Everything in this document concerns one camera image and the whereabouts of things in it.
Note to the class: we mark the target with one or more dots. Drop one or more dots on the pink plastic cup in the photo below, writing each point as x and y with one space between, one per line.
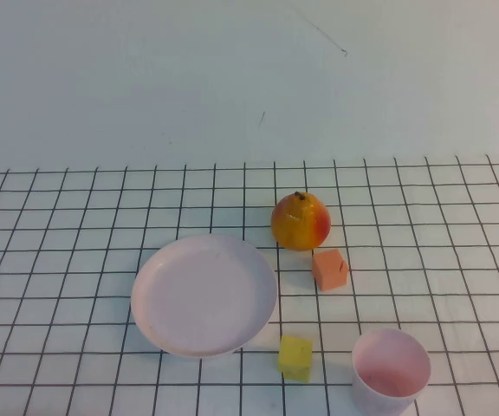
390 368

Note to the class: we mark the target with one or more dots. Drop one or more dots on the pink round plate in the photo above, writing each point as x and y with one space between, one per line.
197 299

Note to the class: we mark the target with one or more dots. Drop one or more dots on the yellow red toy pear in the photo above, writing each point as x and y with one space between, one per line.
299 225

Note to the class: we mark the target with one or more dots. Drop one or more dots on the orange foam cube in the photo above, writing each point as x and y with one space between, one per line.
328 271

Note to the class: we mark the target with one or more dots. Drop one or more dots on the yellow foam cube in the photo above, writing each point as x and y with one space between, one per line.
295 356

